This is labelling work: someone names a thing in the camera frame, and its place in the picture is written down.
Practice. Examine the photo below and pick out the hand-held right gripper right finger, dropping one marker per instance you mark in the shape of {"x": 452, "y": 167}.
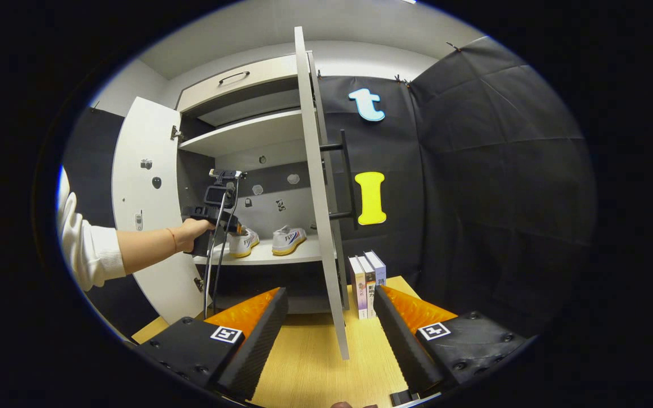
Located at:
{"x": 406, "y": 345}

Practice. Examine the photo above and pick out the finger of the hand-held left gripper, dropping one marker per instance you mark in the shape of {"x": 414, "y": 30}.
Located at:
{"x": 240, "y": 229}

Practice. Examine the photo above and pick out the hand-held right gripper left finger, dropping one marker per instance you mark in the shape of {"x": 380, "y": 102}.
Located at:
{"x": 258, "y": 345}

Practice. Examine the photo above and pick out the white shoe yellow sole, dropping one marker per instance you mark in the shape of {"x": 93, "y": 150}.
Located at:
{"x": 288, "y": 241}
{"x": 244, "y": 242}

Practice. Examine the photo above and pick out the white shoe cabinet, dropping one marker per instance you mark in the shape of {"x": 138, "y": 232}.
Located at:
{"x": 264, "y": 215}

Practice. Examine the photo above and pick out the white door with phone sticker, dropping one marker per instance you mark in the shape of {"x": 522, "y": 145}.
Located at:
{"x": 145, "y": 141}

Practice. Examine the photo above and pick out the white door with cat sticker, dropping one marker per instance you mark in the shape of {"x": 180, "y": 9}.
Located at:
{"x": 329, "y": 255}

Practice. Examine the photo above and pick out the white cabinet shelf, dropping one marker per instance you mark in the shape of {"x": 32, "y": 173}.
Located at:
{"x": 281, "y": 258}
{"x": 247, "y": 136}

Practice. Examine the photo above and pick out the metal door hinge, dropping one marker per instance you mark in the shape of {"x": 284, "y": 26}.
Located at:
{"x": 198, "y": 283}
{"x": 177, "y": 134}

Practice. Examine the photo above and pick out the white cabinet drawer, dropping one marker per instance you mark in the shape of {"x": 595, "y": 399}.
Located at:
{"x": 275, "y": 71}

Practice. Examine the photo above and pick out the white and pink book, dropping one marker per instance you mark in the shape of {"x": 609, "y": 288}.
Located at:
{"x": 359, "y": 289}

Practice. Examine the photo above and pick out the black backdrop cloth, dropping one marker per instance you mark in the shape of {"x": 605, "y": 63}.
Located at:
{"x": 502, "y": 198}
{"x": 97, "y": 153}

